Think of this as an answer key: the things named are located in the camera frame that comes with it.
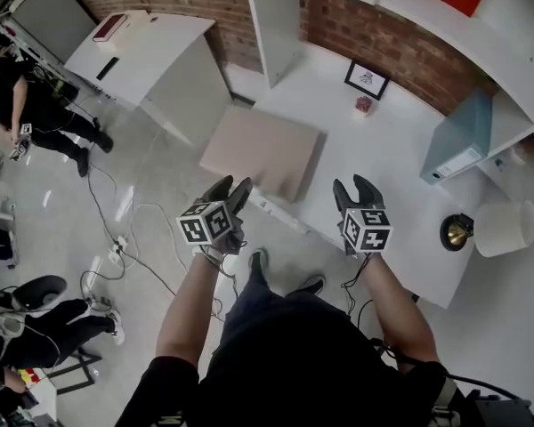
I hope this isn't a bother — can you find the person's left forearm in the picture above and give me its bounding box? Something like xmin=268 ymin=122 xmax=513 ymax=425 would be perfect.
xmin=155 ymin=246 xmax=227 ymax=367

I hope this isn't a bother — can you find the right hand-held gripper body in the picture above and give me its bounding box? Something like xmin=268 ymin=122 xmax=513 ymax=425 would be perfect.
xmin=336 ymin=201 xmax=393 ymax=258

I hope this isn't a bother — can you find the white drawer desk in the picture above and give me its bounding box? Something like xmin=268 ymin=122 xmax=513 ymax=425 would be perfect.
xmin=63 ymin=9 xmax=233 ymax=149

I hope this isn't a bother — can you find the white lamp shade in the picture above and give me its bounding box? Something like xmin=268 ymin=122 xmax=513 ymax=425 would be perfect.
xmin=440 ymin=198 xmax=534 ymax=259

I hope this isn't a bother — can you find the black round stool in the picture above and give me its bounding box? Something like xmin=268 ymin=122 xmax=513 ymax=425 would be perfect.
xmin=10 ymin=274 xmax=69 ymax=313

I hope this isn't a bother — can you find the black phone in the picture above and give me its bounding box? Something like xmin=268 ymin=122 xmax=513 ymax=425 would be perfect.
xmin=94 ymin=56 xmax=121 ymax=82

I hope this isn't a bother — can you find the black framed picture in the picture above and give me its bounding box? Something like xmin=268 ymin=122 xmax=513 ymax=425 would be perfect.
xmin=343 ymin=58 xmax=392 ymax=102

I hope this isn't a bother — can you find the white power strip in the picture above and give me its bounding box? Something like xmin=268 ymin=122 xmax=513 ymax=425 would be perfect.
xmin=108 ymin=235 xmax=131 ymax=265

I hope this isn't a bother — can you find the small red ornament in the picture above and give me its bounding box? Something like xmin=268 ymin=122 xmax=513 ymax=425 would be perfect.
xmin=354 ymin=95 xmax=376 ymax=117

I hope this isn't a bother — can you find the white shelf unit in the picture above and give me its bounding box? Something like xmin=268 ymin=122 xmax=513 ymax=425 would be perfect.
xmin=239 ymin=0 xmax=534 ymax=162

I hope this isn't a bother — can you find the grey cabinet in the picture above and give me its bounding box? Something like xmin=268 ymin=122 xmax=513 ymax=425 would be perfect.
xmin=7 ymin=0 xmax=100 ymax=64

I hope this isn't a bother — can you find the person's black shoe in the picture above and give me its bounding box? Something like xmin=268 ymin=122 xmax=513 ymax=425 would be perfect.
xmin=247 ymin=247 xmax=270 ymax=285
xmin=292 ymin=274 xmax=328 ymax=298

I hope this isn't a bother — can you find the light blue binder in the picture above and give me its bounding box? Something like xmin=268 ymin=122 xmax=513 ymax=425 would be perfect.
xmin=419 ymin=87 xmax=494 ymax=188

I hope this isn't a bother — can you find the person's black clothing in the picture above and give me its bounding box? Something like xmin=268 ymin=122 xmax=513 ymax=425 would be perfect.
xmin=127 ymin=289 xmax=466 ymax=427

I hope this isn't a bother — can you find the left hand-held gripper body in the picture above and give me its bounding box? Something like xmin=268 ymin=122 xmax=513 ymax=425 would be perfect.
xmin=175 ymin=200 xmax=247 ymax=256

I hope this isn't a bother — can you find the beige box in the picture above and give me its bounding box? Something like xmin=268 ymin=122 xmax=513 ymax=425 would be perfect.
xmin=198 ymin=104 xmax=322 ymax=205

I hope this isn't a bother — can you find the dark red book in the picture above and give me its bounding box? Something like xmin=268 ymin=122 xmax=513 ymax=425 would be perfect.
xmin=91 ymin=12 xmax=128 ymax=44

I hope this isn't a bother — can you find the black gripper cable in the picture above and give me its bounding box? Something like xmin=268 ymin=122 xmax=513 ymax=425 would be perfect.
xmin=206 ymin=246 xmax=242 ymax=325
xmin=339 ymin=253 xmax=376 ymax=329

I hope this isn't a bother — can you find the person's right forearm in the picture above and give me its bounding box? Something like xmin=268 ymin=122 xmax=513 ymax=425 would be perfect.
xmin=361 ymin=251 xmax=442 ymax=369

